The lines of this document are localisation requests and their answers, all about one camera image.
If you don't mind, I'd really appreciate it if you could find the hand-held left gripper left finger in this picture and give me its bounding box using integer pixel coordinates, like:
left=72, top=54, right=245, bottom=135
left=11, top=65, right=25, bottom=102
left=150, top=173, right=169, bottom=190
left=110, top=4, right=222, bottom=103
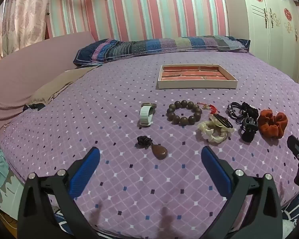
left=17, top=147, right=101, bottom=239

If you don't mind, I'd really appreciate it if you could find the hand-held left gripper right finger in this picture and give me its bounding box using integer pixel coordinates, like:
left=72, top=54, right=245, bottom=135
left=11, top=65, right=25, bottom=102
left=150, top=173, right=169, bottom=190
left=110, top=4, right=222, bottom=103
left=201, top=146, right=282, bottom=239

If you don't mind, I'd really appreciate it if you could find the orange scrunchie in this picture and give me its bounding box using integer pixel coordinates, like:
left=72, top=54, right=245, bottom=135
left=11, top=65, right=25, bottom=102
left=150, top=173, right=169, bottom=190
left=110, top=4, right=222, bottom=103
left=257, top=109, right=288, bottom=139

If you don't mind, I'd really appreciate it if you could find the black claw hair clip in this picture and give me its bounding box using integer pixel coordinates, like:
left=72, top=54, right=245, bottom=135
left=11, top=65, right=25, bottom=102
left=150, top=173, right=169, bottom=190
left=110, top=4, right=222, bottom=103
left=240, top=116, right=259, bottom=143

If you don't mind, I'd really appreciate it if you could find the brown pendant with knot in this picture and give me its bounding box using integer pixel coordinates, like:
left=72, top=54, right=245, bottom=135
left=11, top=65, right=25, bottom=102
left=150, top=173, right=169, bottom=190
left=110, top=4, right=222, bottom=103
left=136, top=136, right=169, bottom=159

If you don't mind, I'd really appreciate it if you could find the white strap wristwatch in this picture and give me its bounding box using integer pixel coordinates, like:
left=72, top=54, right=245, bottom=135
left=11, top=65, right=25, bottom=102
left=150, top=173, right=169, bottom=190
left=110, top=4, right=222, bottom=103
left=139, top=102, right=158, bottom=126

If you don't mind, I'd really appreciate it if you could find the brick-pattern jewelry tray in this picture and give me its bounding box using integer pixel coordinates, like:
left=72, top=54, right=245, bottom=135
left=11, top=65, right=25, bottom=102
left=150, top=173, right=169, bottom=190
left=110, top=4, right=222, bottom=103
left=156, top=64, right=238, bottom=89

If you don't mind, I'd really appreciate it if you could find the cream scrunchie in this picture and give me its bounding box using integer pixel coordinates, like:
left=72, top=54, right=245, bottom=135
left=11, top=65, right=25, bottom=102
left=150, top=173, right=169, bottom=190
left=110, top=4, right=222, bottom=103
left=198, top=120, right=228, bottom=143

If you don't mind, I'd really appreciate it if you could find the purple diamond-pattern bedspread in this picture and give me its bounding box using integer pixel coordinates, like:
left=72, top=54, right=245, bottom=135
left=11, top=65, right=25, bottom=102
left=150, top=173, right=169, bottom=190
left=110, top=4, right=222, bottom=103
left=0, top=51, right=299, bottom=234

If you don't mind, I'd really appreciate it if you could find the dark brown hair clip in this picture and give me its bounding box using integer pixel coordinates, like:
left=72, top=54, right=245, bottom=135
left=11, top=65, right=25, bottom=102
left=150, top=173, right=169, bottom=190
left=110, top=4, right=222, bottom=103
left=211, top=114, right=234, bottom=129

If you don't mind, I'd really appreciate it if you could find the blue patterned rug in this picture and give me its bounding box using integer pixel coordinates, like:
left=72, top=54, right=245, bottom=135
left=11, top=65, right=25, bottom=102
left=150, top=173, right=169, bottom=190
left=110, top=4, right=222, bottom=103
left=281, top=190, right=299, bottom=231

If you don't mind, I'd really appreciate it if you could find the black fuzzy scrunchie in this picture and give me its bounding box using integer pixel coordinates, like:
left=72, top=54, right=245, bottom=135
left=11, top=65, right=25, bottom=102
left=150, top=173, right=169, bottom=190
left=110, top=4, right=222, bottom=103
left=240, top=102, right=259, bottom=118

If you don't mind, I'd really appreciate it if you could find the teal clothing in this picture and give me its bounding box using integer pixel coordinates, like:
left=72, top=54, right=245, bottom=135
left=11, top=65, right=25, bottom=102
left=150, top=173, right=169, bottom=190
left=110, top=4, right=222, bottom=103
left=0, top=146, right=25, bottom=221

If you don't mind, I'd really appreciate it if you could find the beige cloth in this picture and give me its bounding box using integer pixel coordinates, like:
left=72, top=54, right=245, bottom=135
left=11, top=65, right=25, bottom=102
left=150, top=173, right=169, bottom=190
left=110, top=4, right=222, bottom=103
left=27, top=66, right=98, bottom=105

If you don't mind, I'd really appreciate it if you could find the white wardrobe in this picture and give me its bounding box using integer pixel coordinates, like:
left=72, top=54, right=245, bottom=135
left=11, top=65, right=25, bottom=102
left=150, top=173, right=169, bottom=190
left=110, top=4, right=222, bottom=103
left=242, top=0, right=299, bottom=90

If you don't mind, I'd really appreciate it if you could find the pink padded headboard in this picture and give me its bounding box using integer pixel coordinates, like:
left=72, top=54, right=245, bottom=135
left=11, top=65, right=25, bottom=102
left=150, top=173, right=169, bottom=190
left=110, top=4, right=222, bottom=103
left=0, top=31, right=100, bottom=136

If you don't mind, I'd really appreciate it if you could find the patchwork striped pillow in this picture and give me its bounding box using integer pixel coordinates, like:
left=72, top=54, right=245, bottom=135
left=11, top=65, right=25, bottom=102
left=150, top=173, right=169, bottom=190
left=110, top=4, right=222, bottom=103
left=73, top=36, right=251, bottom=67

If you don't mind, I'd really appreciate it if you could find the pink floral curtain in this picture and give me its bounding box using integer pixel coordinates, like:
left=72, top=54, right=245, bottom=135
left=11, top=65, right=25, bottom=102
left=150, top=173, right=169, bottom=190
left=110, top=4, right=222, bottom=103
left=0, top=0, right=51, bottom=66

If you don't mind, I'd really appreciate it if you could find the red cord charm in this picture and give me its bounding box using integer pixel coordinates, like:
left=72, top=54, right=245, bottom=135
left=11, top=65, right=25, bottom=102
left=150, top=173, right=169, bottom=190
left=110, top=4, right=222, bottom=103
left=198, top=102, right=219, bottom=115

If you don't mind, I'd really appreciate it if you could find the black braided bracelet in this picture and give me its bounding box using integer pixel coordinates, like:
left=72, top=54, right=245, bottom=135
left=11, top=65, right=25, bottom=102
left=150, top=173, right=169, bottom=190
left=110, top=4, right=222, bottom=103
left=227, top=102, right=243, bottom=120

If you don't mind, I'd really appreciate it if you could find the dark wooden bead bracelet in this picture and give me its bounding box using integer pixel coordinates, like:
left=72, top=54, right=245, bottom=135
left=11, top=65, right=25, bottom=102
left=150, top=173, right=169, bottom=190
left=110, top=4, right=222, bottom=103
left=166, top=100, right=202, bottom=126

